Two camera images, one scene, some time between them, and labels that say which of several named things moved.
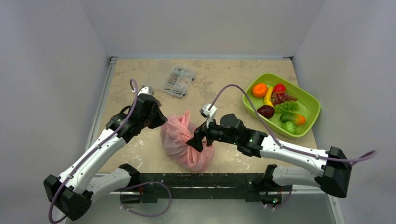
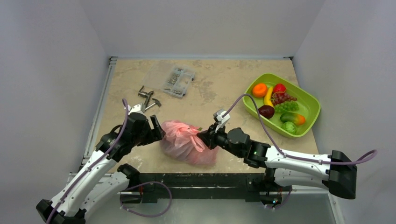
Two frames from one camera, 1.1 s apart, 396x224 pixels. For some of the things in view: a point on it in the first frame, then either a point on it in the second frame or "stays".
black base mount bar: [204, 187] stays
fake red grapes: [278, 98] stays
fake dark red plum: [266, 111] stays
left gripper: [161, 119] -> [156, 133]
